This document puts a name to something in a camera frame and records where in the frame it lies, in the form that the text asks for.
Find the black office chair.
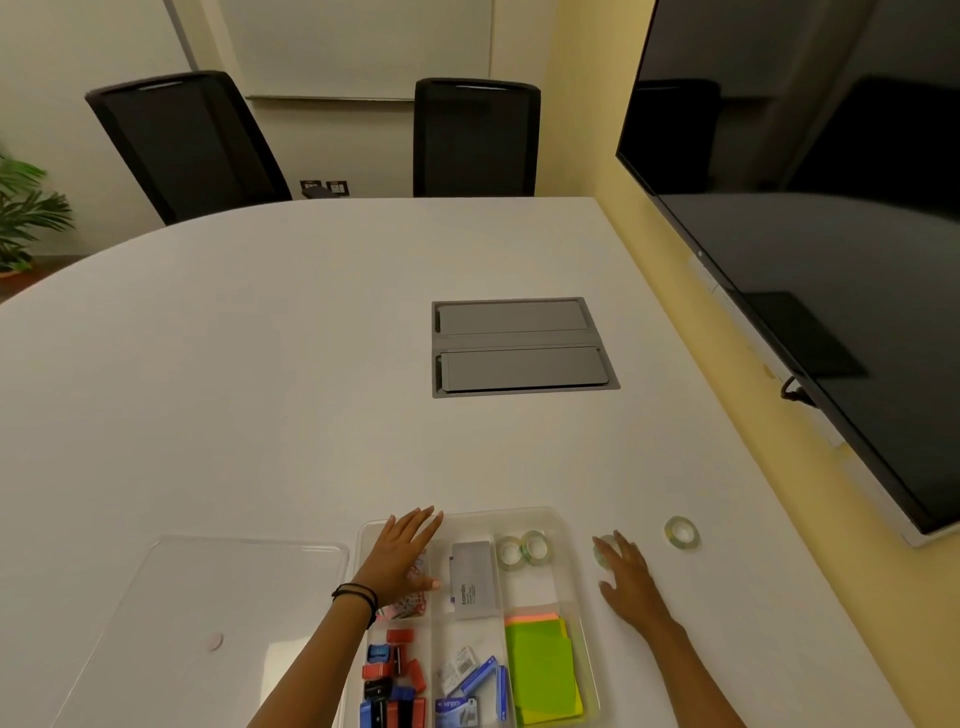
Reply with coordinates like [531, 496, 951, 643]
[412, 77, 543, 199]
[84, 70, 294, 227]

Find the grey rectangular box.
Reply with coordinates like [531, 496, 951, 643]
[449, 540, 503, 622]

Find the small white staple box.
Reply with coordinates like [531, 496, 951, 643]
[437, 645, 482, 696]

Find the person's left forearm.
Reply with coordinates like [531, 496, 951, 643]
[247, 594, 376, 728]

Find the yellow sticky note pad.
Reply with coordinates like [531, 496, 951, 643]
[517, 618, 585, 727]

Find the person's right hand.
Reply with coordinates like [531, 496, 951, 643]
[592, 531, 677, 641]

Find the large black wall screen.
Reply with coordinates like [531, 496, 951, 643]
[615, 0, 960, 549]

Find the blue staple box white label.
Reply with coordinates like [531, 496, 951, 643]
[433, 696, 483, 728]

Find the clear plastic lid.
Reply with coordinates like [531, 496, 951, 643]
[51, 534, 351, 728]

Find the black screen cable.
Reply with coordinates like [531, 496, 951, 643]
[779, 375, 820, 411]

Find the black wristband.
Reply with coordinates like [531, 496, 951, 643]
[331, 582, 381, 630]

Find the person's left hand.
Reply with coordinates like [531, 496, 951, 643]
[351, 506, 445, 609]

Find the clear plastic organizer tray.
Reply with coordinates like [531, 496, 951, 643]
[341, 505, 603, 728]

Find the pile of coloured paper clips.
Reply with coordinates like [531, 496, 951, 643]
[373, 551, 434, 622]

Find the grey table power box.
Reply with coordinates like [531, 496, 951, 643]
[430, 297, 622, 400]

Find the green sticky note pad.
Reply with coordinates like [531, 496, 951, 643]
[504, 618, 583, 714]

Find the person's right forearm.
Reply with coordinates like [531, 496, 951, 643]
[645, 621, 748, 728]

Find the pile of red blue black clips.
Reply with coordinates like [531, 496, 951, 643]
[358, 627, 429, 728]

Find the green potted plant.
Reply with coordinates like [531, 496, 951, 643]
[0, 147, 77, 292]

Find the long blue staple box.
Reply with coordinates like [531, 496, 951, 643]
[448, 655, 499, 702]

